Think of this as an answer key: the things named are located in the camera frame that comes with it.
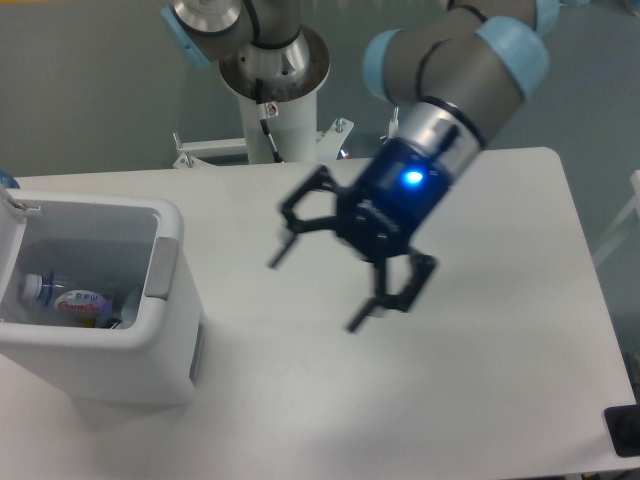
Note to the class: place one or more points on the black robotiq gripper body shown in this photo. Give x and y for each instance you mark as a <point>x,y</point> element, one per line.
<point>381,210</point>

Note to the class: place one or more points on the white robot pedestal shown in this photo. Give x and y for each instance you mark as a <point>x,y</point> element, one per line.
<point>276,91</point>

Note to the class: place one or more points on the white frame at right edge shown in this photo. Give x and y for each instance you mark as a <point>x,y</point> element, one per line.
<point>620,227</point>

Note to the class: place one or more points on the blue object at left edge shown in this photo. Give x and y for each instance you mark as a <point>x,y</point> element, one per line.
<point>8,181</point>

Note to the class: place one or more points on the black device at table edge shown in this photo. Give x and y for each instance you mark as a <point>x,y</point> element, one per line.
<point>623,426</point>

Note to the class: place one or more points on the white green wrapper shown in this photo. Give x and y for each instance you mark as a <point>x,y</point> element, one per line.
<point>130,308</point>

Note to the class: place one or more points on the white trash can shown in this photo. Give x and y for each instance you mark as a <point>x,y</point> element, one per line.
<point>117,243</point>

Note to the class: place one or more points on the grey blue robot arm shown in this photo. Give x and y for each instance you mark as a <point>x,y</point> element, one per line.
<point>460,79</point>

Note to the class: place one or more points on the clear plastic water bottle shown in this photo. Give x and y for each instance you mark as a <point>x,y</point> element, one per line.
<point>64,295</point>

